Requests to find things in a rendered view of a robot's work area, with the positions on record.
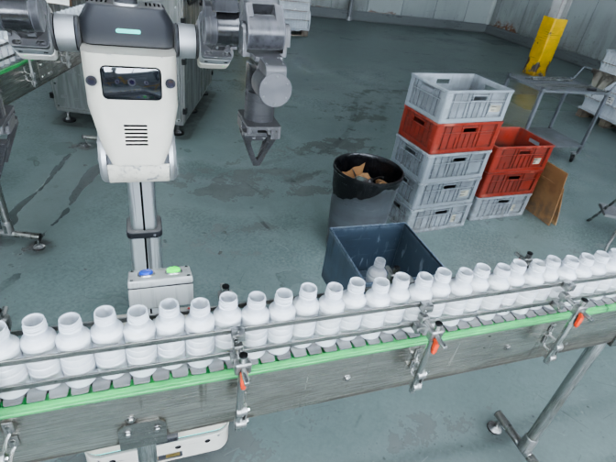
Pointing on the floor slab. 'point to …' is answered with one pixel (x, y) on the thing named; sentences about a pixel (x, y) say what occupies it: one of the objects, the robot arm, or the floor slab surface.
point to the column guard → (544, 46)
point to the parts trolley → (558, 106)
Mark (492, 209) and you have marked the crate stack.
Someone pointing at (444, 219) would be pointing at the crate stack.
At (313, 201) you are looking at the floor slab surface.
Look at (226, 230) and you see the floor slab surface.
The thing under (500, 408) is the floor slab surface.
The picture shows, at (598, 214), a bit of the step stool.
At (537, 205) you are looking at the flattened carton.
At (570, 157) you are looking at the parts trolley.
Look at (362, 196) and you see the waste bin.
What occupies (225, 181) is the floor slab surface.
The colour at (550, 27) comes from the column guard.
